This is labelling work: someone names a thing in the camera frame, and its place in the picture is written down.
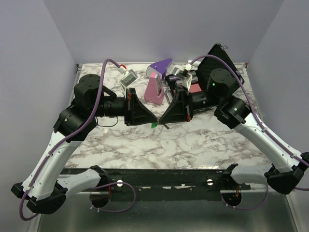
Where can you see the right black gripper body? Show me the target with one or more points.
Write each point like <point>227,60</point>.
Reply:
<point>189,105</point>

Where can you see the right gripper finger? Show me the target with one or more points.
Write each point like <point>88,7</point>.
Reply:
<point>175,106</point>
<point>172,119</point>

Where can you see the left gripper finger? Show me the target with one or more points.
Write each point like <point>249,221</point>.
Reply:
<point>140,112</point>
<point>142,121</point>

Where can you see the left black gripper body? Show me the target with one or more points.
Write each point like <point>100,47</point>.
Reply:
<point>127,108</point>

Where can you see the green key tag with keyring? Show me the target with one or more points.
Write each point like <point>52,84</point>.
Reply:
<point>159,123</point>

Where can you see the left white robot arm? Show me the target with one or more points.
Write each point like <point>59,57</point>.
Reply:
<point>44,191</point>

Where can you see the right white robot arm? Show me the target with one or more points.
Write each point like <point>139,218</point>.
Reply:
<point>288,165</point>

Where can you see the pink and purple device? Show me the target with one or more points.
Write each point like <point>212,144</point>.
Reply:
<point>154,92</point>

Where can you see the black poker chip case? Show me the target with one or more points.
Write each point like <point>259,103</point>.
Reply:
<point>202,73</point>

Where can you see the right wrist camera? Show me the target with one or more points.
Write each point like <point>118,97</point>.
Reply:
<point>184,75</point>

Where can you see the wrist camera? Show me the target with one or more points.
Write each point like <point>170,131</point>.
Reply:
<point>126,78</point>
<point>184,75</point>

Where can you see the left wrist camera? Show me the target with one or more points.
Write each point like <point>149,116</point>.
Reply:
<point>126,78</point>

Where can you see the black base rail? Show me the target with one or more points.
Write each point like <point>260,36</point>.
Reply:
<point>170,184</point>

